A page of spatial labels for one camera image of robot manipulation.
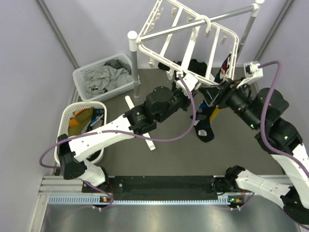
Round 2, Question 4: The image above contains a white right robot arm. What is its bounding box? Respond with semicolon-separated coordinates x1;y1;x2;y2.
199;79;309;225

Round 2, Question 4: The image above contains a black blue patterned sock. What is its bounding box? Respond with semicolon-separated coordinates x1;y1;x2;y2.
194;101;215;143

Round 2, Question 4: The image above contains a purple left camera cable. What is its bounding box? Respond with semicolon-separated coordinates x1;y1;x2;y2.
39;74;197;212

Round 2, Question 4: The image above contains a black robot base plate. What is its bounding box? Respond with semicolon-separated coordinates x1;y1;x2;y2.
99;176;225;200

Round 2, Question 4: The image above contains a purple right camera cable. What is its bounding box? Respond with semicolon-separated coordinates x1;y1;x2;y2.
228;60;309;211

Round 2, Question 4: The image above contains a white clip sock hanger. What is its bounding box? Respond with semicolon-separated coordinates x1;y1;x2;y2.
127;0;239;86

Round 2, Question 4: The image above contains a grey slotted cable duct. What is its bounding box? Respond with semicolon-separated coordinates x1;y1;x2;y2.
48;195;243;205

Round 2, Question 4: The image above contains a grey clothes pile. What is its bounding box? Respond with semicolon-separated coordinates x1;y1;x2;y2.
85;59;133;98

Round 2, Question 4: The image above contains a grey white drying rack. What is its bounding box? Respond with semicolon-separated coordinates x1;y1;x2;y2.
124;0;266;151

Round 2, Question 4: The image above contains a black garment on floor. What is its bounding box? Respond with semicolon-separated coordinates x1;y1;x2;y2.
158;59;208;76

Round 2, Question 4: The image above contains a white rectangular laundry basket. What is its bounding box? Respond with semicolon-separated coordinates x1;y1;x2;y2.
73;54;133;102

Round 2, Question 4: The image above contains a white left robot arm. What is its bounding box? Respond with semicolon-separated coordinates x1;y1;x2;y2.
57;81;196;192

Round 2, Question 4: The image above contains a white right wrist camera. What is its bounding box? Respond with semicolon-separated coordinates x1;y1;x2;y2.
237;61;264;89

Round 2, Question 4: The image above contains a white oval sock basket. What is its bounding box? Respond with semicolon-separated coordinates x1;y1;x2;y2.
55;101;108;167

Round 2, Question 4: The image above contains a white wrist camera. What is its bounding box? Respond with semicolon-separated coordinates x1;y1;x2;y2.
237;61;264;89
176;72;198;94

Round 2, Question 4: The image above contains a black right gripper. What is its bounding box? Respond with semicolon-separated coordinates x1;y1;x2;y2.
198;76;260;130

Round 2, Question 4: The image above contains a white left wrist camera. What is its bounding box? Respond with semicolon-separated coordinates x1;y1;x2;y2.
176;72;198;94

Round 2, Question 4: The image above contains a navy santa sock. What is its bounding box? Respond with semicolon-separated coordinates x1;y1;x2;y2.
214;54;231;84

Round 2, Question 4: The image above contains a purple camera cable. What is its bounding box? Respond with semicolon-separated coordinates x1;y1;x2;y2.
39;74;197;212
228;60;309;211

